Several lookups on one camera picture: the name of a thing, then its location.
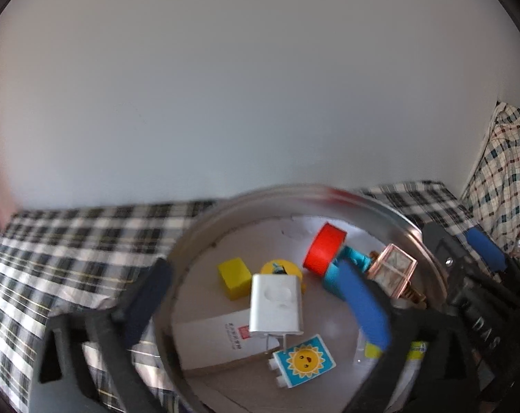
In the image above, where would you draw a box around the yellow toy cube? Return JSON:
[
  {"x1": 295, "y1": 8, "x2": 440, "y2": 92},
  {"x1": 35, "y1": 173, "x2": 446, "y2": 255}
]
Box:
[{"x1": 217, "y1": 257, "x2": 253, "y2": 301}]

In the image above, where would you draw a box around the black and white plaid blanket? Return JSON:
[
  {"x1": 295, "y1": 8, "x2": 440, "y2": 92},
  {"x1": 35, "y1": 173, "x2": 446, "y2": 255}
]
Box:
[{"x1": 0, "y1": 180, "x2": 493, "y2": 413}]

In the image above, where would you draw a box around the plaid pillow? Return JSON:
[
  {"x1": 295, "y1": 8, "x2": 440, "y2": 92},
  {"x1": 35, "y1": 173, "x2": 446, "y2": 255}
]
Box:
[{"x1": 460, "y1": 102, "x2": 520, "y2": 252}]

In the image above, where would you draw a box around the rose gold and teal trinket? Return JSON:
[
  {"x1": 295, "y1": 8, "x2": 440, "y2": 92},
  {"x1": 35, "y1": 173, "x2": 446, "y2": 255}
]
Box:
[{"x1": 322, "y1": 243, "x2": 417, "y2": 302}]

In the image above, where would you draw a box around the white and brown small carton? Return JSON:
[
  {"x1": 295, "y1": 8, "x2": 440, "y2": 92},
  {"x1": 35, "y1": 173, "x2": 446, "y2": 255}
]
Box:
[{"x1": 171, "y1": 310, "x2": 282, "y2": 373}]

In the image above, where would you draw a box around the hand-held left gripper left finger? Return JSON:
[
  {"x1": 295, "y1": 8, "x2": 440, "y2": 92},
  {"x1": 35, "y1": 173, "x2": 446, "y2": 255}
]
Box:
[{"x1": 38, "y1": 258, "x2": 174, "y2": 413}]

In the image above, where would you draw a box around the clear plastic box green label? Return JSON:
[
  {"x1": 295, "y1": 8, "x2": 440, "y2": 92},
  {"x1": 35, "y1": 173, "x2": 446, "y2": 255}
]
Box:
[{"x1": 355, "y1": 331, "x2": 430, "y2": 396}]

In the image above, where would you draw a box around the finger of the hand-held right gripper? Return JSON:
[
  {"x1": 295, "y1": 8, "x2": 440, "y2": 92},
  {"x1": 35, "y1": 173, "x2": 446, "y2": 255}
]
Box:
[
  {"x1": 464, "y1": 226, "x2": 520, "y2": 307},
  {"x1": 421, "y1": 223, "x2": 465, "y2": 310}
]

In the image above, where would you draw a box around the yellow toy block with face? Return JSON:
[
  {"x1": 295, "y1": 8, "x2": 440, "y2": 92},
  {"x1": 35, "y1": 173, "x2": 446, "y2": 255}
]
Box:
[{"x1": 260, "y1": 259, "x2": 307, "y2": 295}]

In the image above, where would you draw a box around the white power adapter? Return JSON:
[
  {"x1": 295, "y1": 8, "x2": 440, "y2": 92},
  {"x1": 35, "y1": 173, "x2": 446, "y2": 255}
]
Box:
[{"x1": 248, "y1": 273, "x2": 304, "y2": 337}]

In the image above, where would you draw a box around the brown folding comb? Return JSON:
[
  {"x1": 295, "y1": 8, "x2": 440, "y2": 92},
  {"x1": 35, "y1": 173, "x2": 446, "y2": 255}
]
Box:
[{"x1": 397, "y1": 286, "x2": 428, "y2": 310}]

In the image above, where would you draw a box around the red tape roll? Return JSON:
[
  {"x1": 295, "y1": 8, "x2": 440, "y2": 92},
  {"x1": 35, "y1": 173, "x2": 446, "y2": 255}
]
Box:
[{"x1": 303, "y1": 222, "x2": 347, "y2": 280}]

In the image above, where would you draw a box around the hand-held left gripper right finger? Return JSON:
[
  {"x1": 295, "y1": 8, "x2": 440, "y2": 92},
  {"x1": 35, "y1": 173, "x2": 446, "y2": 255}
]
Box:
[{"x1": 336, "y1": 260, "x2": 480, "y2": 413}]

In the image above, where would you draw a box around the toy block with sun print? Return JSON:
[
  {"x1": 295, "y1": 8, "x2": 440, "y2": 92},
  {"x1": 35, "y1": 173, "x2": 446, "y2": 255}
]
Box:
[{"x1": 268, "y1": 335, "x2": 337, "y2": 390}]

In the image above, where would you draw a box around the round blue cookie tin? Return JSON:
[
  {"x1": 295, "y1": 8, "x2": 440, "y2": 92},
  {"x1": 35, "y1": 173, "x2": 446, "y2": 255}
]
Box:
[{"x1": 151, "y1": 183, "x2": 450, "y2": 413}]

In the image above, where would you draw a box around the brown cardboard piece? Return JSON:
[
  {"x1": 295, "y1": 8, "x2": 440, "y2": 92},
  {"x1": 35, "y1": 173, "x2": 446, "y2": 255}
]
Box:
[{"x1": 182, "y1": 353, "x2": 295, "y2": 411}]

